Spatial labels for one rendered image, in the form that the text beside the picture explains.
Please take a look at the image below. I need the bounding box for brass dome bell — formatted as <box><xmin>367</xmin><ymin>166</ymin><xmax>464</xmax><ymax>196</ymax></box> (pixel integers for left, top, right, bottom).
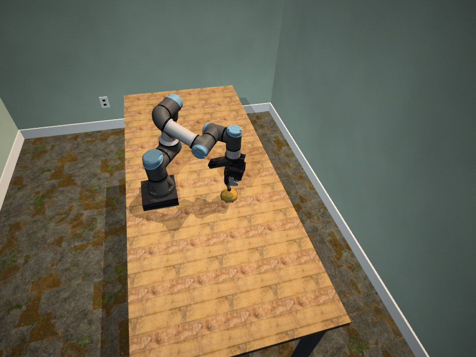
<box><xmin>220</xmin><ymin>187</ymin><xmax>237</xmax><ymax>203</ymax></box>

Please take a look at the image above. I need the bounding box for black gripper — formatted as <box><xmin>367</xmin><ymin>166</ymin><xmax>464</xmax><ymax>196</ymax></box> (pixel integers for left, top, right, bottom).
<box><xmin>224</xmin><ymin>153</ymin><xmax>246</xmax><ymax>189</ymax></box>

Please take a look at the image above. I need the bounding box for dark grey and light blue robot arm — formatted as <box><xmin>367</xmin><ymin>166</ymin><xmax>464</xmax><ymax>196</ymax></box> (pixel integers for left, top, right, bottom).
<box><xmin>142</xmin><ymin>94</ymin><xmax>242</xmax><ymax>198</ymax></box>

